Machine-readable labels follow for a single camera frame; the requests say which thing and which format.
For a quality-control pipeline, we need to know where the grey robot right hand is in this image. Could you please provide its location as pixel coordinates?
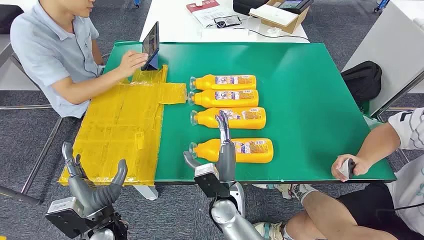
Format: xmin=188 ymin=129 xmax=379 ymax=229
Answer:
xmin=183 ymin=110 xmax=237 ymax=183

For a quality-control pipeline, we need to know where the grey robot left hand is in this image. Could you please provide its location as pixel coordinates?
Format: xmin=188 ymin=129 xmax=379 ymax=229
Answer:
xmin=61 ymin=141 xmax=129 ymax=216

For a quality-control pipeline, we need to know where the orange detergent bottle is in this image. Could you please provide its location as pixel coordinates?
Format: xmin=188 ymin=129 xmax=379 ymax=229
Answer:
xmin=187 ymin=89 xmax=260 ymax=109
xmin=188 ymin=138 xmax=275 ymax=165
xmin=189 ymin=74 xmax=258 ymax=92
xmin=190 ymin=106 xmax=267 ymax=130

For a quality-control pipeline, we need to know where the white black handheld controller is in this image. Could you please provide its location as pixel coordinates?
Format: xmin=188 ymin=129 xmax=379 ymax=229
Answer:
xmin=338 ymin=158 xmax=357 ymax=180

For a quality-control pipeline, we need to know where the white table foot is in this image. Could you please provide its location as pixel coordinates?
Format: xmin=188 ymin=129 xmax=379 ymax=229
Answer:
xmin=133 ymin=184 xmax=159 ymax=202

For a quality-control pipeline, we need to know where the dark metal bar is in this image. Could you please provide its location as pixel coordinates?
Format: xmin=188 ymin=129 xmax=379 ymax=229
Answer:
xmin=0 ymin=184 xmax=42 ymax=207

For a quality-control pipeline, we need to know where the yellow taped cardboard mat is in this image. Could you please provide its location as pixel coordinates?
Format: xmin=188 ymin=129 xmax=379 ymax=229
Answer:
xmin=57 ymin=64 xmax=188 ymax=187

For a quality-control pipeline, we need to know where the person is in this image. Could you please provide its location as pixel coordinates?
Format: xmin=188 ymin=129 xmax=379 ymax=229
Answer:
xmin=253 ymin=107 xmax=424 ymax=240
xmin=9 ymin=0 xmax=149 ymax=119

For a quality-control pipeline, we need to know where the tablet with blue stand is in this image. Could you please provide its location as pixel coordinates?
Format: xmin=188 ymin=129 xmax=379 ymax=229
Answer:
xmin=140 ymin=21 xmax=161 ymax=72

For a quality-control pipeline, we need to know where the white printed paper sheet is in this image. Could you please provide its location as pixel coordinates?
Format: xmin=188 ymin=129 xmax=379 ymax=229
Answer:
xmin=192 ymin=5 xmax=240 ymax=29

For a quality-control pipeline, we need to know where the clear plastic bag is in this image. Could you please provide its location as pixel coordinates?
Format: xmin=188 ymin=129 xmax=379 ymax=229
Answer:
xmin=362 ymin=114 xmax=385 ymax=132

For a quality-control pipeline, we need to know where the white box lid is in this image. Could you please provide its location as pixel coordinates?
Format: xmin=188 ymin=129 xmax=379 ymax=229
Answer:
xmin=248 ymin=3 xmax=299 ymax=28

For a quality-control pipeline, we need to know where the black backpack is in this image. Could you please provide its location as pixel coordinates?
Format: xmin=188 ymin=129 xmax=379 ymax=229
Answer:
xmin=340 ymin=60 xmax=383 ymax=107

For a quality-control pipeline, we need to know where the black carrying case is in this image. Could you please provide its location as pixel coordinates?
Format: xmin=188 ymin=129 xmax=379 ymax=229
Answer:
xmin=232 ymin=0 xmax=269 ymax=16

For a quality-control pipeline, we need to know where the red booklet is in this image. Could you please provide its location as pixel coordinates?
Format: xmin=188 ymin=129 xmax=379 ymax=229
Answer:
xmin=186 ymin=0 xmax=221 ymax=14

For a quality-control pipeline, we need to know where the brown cardboard box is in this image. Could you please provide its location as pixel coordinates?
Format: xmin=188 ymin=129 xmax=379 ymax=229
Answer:
xmin=259 ymin=0 xmax=311 ymax=35

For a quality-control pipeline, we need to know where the black screen device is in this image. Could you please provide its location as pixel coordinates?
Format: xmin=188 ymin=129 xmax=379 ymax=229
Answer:
xmin=276 ymin=0 xmax=315 ymax=15

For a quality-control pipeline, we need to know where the black chair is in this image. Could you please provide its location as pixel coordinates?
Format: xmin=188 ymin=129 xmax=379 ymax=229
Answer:
xmin=0 ymin=3 xmax=25 ymax=36

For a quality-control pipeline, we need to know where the white side table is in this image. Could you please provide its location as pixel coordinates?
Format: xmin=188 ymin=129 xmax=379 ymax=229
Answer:
xmin=341 ymin=0 xmax=424 ymax=117

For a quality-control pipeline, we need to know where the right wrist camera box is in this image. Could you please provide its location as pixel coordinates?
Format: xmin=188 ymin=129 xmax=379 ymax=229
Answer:
xmin=193 ymin=162 xmax=233 ymax=199

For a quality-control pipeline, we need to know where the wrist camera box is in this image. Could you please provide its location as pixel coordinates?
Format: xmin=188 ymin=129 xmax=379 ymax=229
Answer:
xmin=44 ymin=197 xmax=90 ymax=239
xmin=193 ymin=162 xmax=233 ymax=199

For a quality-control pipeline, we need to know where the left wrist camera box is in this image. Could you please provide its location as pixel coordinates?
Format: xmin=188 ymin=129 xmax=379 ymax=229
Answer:
xmin=44 ymin=197 xmax=90 ymax=239

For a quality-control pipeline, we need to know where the metal chair frame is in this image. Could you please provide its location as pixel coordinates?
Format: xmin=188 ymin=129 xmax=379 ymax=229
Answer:
xmin=0 ymin=52 xmax=64 ymax=196

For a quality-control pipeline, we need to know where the black cable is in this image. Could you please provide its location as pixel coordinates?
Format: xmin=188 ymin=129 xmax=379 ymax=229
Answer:
xmin=231 ymin=27 xmax=311 ymax=42

